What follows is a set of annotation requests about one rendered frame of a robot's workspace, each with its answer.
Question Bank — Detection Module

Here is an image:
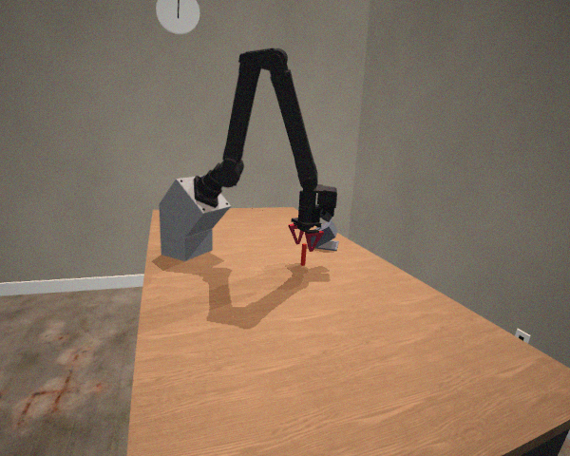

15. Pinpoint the grey sloped panel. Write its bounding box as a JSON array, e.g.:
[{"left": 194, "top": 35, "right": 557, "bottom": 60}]
[{"left": 311, "top": 220, "right": 339, "bottom": 251}]

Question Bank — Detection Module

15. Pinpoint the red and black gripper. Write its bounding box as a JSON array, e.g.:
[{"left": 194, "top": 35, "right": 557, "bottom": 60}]
[{"left": 289, "top": 205, "right": 324, "bottom": 252}]

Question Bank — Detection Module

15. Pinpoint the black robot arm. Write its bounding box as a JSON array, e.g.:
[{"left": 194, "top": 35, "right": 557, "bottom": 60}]
[{"left": 194, "top": 48, "right": 337, "bottom": 223}]

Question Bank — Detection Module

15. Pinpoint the red rectangular block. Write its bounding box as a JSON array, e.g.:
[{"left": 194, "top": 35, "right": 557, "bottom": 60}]
[{"left": 300, "top": 243, "right": 307, "bottom": 266}]

